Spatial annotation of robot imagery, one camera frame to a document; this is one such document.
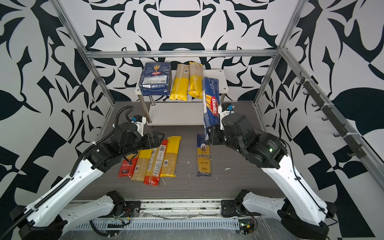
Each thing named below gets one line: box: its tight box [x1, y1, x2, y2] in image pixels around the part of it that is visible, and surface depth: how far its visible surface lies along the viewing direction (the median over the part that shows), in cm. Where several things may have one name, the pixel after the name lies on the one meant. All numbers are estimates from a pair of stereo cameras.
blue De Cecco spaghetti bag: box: [197, 134, 212, 177], surface depth 91 cm
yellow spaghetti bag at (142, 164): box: [131, 148, 153, 182], surface depth 85 cm
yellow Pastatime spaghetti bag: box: [188, 61, 204, 100], surface depth 80 cm
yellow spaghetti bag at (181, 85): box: [169, 64, 190, 101], surface depth 80 cm
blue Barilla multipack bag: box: [138, 62, 172, 96], surface depth 76 cm
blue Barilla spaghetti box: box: [202, 76, 220, 139], surface depth 62 cm
